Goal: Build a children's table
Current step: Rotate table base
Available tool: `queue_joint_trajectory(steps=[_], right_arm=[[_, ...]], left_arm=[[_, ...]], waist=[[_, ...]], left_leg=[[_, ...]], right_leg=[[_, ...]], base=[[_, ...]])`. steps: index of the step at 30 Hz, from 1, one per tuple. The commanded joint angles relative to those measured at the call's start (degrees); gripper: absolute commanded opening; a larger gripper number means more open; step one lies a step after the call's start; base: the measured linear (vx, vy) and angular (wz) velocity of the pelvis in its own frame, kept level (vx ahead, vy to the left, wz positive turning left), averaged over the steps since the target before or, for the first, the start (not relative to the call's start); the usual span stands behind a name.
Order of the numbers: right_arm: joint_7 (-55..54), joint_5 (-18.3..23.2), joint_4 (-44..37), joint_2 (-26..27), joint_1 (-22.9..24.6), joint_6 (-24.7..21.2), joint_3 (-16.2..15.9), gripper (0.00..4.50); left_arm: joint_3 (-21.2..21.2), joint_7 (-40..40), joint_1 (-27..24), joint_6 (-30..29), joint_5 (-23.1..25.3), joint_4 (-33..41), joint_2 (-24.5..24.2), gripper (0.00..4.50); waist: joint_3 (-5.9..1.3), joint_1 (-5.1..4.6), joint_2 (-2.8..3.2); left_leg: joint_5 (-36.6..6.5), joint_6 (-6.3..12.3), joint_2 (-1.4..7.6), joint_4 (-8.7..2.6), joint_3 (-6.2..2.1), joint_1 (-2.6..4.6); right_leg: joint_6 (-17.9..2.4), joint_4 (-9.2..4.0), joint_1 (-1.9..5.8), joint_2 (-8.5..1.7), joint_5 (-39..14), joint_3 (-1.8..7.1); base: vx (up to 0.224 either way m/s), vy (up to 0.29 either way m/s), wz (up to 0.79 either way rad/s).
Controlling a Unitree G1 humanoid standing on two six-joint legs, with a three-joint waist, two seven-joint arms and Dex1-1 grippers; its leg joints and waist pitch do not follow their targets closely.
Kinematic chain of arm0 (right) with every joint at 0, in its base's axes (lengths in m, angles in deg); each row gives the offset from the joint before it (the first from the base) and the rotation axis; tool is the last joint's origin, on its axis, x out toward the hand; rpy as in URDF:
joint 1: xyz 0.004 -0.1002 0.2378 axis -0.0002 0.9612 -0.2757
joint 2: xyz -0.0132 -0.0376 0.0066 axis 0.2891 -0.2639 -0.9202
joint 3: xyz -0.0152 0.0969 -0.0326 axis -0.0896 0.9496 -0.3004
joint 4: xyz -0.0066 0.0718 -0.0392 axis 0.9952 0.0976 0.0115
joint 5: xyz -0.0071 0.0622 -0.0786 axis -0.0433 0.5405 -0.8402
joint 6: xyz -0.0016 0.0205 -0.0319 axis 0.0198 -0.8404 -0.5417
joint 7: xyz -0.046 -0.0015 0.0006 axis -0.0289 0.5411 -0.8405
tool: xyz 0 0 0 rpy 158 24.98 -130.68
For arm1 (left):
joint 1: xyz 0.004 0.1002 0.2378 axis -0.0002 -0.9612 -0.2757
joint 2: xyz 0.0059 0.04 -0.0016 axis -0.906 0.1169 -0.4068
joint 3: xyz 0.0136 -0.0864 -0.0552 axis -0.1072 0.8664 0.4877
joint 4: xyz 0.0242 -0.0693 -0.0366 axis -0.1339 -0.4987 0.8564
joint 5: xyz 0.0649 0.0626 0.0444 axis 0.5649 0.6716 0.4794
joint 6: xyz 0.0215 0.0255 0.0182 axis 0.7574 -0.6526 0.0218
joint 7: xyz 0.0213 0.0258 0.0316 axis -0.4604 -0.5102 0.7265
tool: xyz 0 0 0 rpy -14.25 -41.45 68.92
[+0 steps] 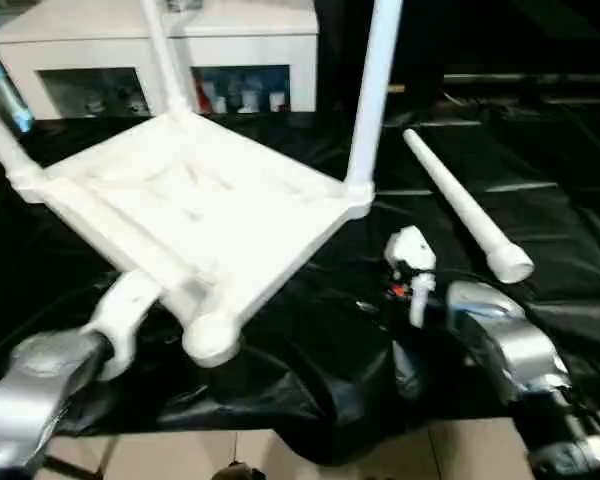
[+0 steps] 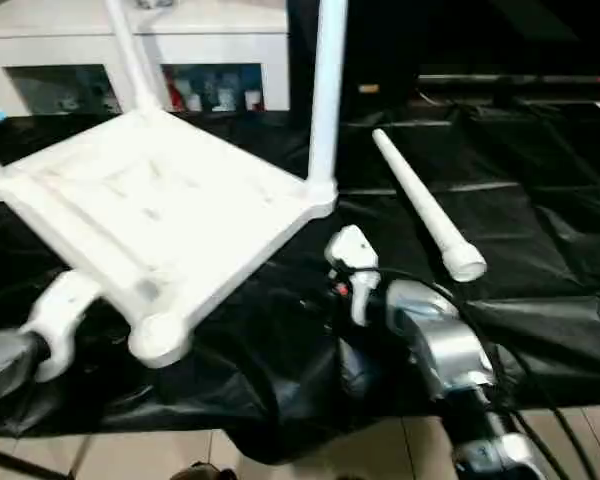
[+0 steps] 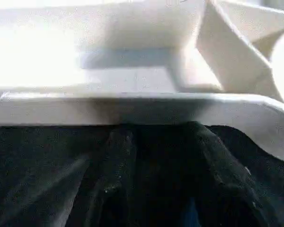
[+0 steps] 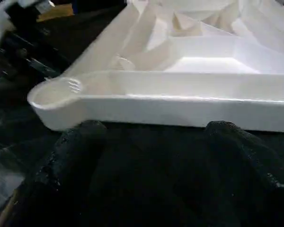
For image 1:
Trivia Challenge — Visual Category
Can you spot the white plastic table leg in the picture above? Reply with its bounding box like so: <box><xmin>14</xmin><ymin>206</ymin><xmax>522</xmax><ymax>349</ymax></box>
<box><xmin>402</xmin><ymin>128</ymin><xmax>535</xmax><ymax>285</ymax></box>
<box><xmin>138</xmin><ymin>0</ymin><xmax>195</xmax><ymax>125</ymax></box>
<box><xmin>346</xmin><ymin>0</ymin><xmax>405</xmax><ymax>202</ymax></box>
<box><xmin>0</xmin><ymin>89</ymin><xmax>47</xmax><ymax>202</ymax></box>

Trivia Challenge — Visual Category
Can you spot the white plastic table top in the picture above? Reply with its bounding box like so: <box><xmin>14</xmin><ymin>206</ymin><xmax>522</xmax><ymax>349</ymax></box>
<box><xmin>8</xmin><ymin>109</ymin><xmax>377</xmax><ymax>370</ymax></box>

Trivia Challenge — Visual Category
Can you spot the black mat cloth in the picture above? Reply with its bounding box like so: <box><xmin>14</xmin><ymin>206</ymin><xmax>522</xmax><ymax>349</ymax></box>
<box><xmin>0</xmin><ymin>102</ymin><xmax>600</xmax><ymax>466</ymax></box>

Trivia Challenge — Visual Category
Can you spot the small brown rounded object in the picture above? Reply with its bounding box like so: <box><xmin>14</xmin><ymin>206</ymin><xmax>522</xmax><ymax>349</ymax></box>
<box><xmin>213</xmin><ymin>461</ymin><xmax>262</xmax><ymax>480</ymax></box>

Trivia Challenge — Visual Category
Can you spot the black backdrop cloth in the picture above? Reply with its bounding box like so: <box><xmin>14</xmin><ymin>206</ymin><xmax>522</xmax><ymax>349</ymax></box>
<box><xmin>314</xmin><ymin>0</ymin><xmax>600</xmax><ymax>116</ymax></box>

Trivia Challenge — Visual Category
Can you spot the white glass-door cabinet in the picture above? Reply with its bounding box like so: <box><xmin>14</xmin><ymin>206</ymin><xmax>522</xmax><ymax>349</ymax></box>
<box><xmin>0</xmin><ymin>0</ymin><xmax>320</xmax><ymax>122</ymax></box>

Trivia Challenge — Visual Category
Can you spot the black table stand leg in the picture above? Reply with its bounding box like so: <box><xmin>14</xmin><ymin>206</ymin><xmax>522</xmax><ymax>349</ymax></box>
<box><xmin>43</xmin><ymin>433</ymin><xmax>117</xmax><ymax>477</ymax></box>

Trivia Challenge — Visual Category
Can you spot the teal white patterned banner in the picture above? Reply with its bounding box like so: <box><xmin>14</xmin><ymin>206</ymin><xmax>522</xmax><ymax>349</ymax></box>
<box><xmin>0</xmin><ymin>8</ymin><xmax>36</xmax><ymax>135</ymax></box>

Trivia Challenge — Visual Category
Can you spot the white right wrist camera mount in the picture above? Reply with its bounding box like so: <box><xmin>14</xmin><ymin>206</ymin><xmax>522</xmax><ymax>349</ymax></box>
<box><xmin>382</xmin><ymin>224</ymin><xmax>440</xmax><ymax>330</ymax></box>

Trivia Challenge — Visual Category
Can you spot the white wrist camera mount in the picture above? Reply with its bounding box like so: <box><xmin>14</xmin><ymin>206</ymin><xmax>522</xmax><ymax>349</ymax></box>
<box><xmin>86</xmin><ymin>270</ymin><xmax>162</xmax><ymax>383</ymax></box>
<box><xmin>382</xmin><ymin>224</ymin><xmax>440</xmax><ymax>330</ymax></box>

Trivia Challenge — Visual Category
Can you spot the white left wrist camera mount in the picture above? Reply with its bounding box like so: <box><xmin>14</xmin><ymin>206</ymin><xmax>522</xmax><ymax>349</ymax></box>
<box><xmin>86</xmin><ymin>270</ymin><xmax>162</xmax><ymax>383</ymax></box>

